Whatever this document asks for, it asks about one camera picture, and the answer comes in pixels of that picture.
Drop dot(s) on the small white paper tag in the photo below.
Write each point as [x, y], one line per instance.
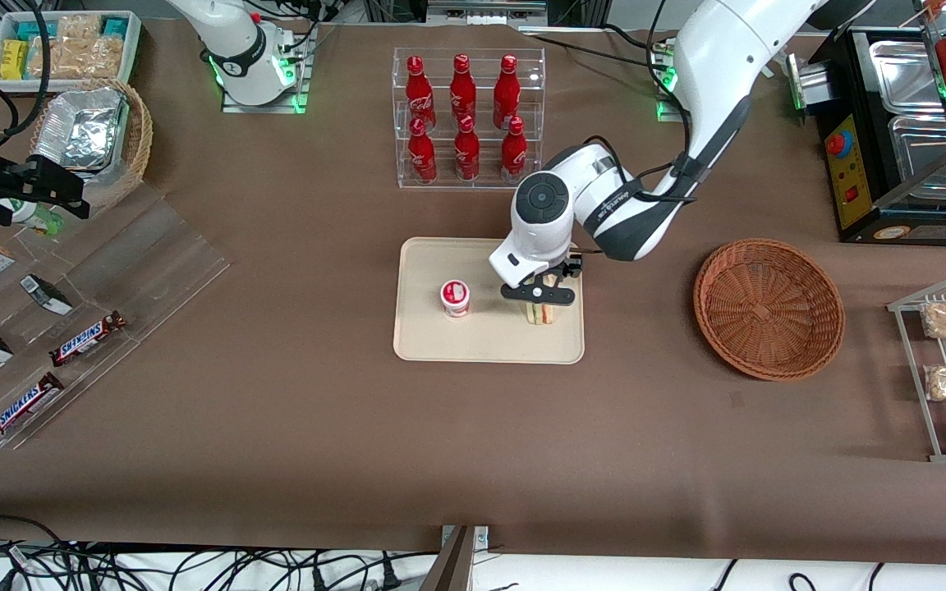
[767, 71]

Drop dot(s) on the red round stop button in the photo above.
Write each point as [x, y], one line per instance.
[836, 144]

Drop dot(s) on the green label small bottle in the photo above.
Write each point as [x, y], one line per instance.
[34, 217]

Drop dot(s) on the tan wicker basket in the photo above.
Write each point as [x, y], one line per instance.
[138, 139]

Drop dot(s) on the brown round wicker basket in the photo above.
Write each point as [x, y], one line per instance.
[769, 310]

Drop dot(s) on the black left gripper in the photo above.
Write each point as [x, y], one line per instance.
[573, 267]

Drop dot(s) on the white plastic bin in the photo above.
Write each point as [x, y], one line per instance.
[135, 45]

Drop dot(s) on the metal clamp bracket post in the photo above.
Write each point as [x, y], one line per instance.
[456, 566]

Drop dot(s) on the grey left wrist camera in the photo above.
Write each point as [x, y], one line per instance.
[522, 293]

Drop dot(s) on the red white yogurt cup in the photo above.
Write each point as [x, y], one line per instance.
[455, 297]

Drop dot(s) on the silver metal box device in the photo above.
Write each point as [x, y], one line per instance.
[810, 82]

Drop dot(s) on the black food warmer cabinet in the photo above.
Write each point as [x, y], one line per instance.
[851, 82]

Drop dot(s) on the clear rice cracker bag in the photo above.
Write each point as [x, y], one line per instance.
[79, 57]

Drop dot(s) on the teal snack pack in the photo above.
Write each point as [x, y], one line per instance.
[34, 30]
[116, 27]

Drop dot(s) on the brown table cloth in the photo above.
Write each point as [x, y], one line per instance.
[276, 460]

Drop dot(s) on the triangle sandwich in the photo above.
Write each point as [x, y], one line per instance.
[543, 315]

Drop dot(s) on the brown snickers bar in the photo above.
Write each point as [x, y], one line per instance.
[87, 338]
[23, 407]

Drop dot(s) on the steel warmer pan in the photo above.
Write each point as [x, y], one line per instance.
[904, 78]
[925, 144]

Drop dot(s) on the yellow snack pack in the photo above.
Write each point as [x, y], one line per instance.
[14, 59]

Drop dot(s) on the silver foil container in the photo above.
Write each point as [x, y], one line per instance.
[79, 131]

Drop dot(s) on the red cola bottle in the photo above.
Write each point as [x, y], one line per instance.
[422, 156]
[507, 94]
[513, 156]
[462, 90]
[420, 94]
[466, 154]

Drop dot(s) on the beige plastic tray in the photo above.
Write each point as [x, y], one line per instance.
[440, 336]

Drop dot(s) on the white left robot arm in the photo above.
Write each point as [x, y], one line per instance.
[711, 66]

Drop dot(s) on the clear acrylic display stand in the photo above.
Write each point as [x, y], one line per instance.
[153, 263]

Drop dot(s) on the clear acrylic bottle rack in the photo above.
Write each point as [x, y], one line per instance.
[481, 98]

